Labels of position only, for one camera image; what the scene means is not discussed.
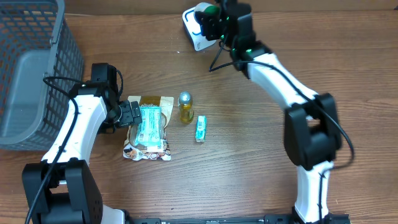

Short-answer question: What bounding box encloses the mint green wet wipes pack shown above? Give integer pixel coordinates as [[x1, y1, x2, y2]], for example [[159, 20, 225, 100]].
[[134, 106, 161, 147]]

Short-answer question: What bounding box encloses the yellow oil bottle silver cap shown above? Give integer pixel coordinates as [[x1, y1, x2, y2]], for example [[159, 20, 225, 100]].
[[178, 91, 194, 124]]

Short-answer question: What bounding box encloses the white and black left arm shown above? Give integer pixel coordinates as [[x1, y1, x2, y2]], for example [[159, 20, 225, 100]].
[[22, 82, 142, 223]]

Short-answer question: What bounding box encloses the white barcode scanner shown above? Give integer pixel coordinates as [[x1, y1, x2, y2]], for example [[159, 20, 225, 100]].
[[182, 7, 216, 52]]

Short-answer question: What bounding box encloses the brown snack packet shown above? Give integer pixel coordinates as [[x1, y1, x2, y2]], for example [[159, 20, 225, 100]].
[[123, 96, 174, 161]]

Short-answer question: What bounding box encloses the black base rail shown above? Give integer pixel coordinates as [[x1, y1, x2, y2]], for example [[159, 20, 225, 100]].
[[132, 213, 351, 224]]

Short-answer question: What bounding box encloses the teal Kleenex tissue pack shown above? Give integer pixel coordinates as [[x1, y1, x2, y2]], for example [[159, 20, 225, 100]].
[[195, 115, 207, 142]]

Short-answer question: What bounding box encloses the dark grey plastic basket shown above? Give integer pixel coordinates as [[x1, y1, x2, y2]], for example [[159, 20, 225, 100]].
[[1, 0, 85, 151]]

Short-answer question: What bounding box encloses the green lid glass jar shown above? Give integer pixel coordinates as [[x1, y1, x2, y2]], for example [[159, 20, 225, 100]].
[[194, 2, 220, 24]]

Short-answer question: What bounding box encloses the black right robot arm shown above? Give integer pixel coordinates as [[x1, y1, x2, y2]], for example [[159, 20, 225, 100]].
[[193, 1, 344, 223]]

